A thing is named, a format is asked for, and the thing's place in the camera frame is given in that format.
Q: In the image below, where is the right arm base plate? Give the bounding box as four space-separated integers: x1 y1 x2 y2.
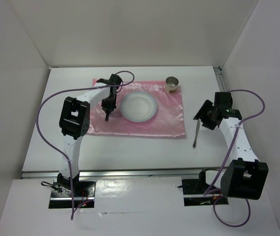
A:
178 169 229 207

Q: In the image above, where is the small metal cup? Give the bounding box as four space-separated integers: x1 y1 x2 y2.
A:
165 76 179 94

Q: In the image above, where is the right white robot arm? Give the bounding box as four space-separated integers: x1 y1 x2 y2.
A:
194 91 269 200

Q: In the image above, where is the silver table knife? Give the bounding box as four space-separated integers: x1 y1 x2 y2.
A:
192 119 200 149

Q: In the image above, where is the pink rose satin cloth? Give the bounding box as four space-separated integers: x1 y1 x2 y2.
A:
87 81 186 139

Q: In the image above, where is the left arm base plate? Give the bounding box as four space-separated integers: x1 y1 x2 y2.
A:
40 180 96 209

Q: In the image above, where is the aluminium front rail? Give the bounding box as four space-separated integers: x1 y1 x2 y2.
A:
21 167 219 179

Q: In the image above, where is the white round plate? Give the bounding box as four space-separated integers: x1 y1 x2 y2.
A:
120 92 157 122

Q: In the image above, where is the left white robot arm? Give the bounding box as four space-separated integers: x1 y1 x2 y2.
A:
57 74 123 196

